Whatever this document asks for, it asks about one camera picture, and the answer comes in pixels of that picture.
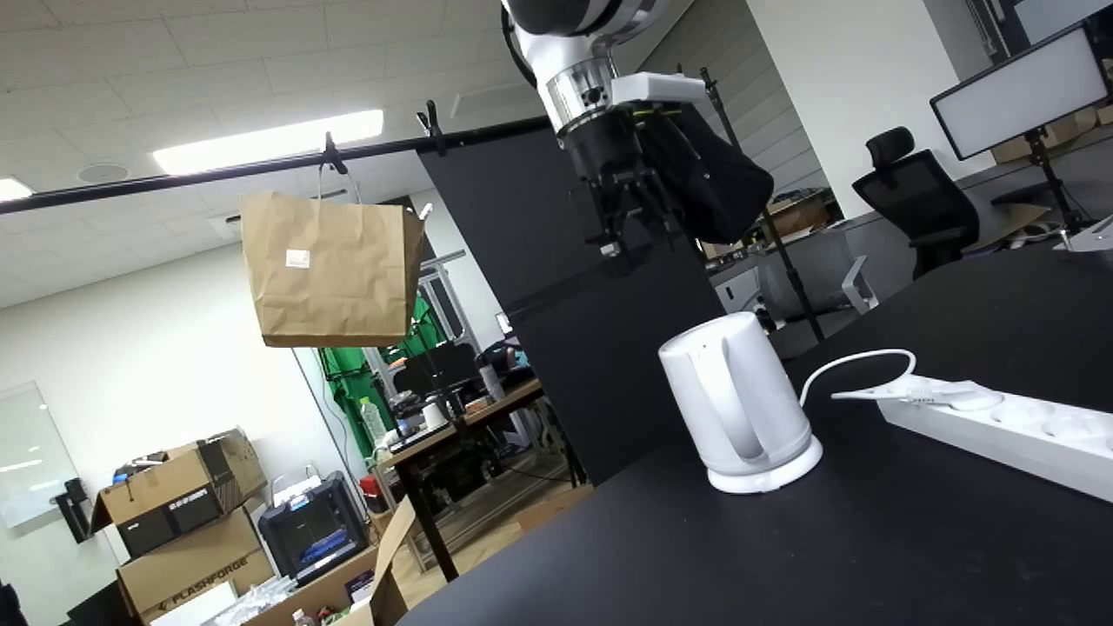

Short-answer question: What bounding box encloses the black backdrop panel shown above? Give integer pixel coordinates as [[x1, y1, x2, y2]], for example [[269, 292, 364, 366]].
[[413, 119, 728, 486]]

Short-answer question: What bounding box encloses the large monitor on stand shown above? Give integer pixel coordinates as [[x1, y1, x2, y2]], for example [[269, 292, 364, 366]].
[[926, 25, 1113, 237]]

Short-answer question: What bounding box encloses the cardboard box with black panels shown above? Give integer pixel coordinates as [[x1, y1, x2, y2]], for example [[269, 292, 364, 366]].
[[86, 425, 273, 560]]

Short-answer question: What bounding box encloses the black spring clamp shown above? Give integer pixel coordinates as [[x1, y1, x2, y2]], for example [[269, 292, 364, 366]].
[[318, 130, 350, 179], [413, 97, 452, 156]]

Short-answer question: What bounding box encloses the white electric kettle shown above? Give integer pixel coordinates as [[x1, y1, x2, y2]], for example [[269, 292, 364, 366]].
[[654, 311, 815, 477]]

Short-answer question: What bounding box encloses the white kettle cable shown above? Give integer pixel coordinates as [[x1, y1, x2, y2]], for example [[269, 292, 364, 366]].
[[798, 344, 921, 410]]

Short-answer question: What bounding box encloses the green cloth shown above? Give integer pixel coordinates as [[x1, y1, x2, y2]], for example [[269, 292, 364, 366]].
[[318, 289, 452, 435]]

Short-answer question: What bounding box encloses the black horizontal pole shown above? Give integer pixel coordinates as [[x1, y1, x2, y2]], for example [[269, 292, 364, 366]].
[[0, 113, 549, 221]]

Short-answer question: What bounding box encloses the black office chair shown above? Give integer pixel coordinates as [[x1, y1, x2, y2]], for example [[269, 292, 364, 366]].
[[849, 121, 986, 281]]

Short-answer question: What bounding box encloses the black light stand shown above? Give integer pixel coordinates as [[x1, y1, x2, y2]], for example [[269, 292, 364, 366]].
[[692, 67, 834, 347]]

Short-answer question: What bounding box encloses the brown paper bag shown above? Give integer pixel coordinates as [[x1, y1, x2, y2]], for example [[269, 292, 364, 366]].
[[236, 188, 427, 352]]

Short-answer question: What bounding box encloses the open cardboard box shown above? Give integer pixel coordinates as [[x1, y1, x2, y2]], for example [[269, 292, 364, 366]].
[[241, 498, 426, 626]]

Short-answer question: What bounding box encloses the white power strip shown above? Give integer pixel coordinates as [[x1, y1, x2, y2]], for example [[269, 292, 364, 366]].
[[830, 372, 1113, 509]]

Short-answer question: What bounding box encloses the long ceiling light panel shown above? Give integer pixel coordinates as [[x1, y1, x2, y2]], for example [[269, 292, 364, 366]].
[[146, 105, 389, 183]]

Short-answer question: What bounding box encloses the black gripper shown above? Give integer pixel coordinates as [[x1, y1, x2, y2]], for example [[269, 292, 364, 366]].
[[562, 107, 681, 266]]

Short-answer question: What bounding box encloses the plain cardboard box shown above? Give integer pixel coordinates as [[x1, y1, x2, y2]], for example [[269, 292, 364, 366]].
[[113, 505, 278, 618]]

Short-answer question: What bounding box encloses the wooden desk with black legs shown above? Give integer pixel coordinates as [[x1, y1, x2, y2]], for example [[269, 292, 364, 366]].
[[378, 372, 589, 585]]

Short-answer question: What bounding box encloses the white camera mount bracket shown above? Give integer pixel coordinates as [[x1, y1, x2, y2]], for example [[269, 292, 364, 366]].
[[604, 70, 715, 121]]

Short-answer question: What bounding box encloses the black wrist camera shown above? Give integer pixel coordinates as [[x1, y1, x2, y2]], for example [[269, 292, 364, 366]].
[[639, 105, 779, 246]]

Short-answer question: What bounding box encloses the black equipment case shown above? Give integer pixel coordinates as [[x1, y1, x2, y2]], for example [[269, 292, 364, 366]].
[[255, 474, 372, 585]]

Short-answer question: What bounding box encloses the wall whiteboard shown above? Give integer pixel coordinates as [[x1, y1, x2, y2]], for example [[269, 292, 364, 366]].
[[0, 378, 82, 541]]

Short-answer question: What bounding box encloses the white kettle base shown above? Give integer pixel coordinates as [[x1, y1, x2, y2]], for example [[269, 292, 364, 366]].
[[702, 432, 827, 503]]

